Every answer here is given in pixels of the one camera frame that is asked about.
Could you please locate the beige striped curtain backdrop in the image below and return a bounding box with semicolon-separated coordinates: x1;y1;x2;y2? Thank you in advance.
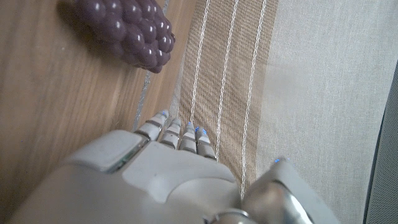
169;0;398;224

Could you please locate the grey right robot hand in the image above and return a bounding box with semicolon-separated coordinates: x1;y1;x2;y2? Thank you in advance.
6;109;343;224

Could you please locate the grey tape outline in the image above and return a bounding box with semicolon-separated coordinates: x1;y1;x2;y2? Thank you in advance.
132;0;171;132

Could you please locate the purple toy grape bunch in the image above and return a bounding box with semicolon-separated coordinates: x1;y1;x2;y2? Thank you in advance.
73;0;177;74

